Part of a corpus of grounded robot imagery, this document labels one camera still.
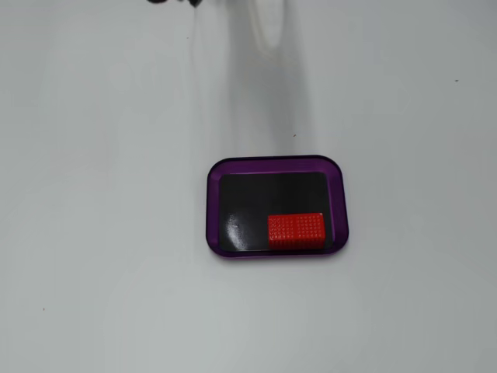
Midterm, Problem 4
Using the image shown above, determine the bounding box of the purple tray with black mat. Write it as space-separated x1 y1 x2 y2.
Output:
205 154 349 259

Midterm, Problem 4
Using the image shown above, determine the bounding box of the red textured cube block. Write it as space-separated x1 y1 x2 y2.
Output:
267 211 325 250

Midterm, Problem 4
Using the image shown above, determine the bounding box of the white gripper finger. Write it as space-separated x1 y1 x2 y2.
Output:
248 0 287 54

